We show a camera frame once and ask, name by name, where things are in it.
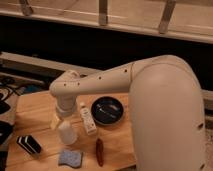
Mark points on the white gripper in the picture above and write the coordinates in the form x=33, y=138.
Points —
x=65, y=107

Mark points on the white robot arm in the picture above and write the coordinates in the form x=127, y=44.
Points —
x=166, y=109

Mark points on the wooden table board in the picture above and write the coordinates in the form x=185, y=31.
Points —
x=34, y=114

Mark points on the white tube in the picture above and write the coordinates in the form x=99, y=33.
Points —
x=89, y=124

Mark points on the blue sponge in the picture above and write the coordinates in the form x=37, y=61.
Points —
x=69, y=158

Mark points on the black object left edge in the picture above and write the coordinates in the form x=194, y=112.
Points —
x=6, y=121

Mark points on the red brown oblong object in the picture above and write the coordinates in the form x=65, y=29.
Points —
x=100, y=152

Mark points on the black round plate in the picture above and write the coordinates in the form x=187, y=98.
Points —
x=107, y=110

